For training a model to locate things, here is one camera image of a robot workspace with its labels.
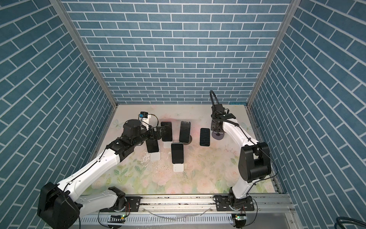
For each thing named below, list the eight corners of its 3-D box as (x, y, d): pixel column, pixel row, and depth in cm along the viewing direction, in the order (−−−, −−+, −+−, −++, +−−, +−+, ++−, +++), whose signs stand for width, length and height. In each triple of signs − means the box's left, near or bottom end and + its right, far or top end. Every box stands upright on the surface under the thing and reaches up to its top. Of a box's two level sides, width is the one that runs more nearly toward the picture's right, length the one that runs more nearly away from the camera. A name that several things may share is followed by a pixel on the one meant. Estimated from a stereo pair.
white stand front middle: (172, 171, 87) (172, 169, 84) (173, 166, 89) (172, 163, 86) (183, 172, 87) (183, 169, 84) (183, 166, 89) (183, 163, 86)
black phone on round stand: (180, 142, 100) (179, 132, 90) (182, 131, 106) (181, 120, 96) (189, 143, 99) (189, 133, 89) (190, 132, 105) (190, 121, 95)
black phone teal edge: (172, 165, 89) (170, 153, 76) (173, 155, 93) (171, 142, 81) (183, 165, 89) (182, 153, 76) (183, 155, 93) (182, 142, 81)
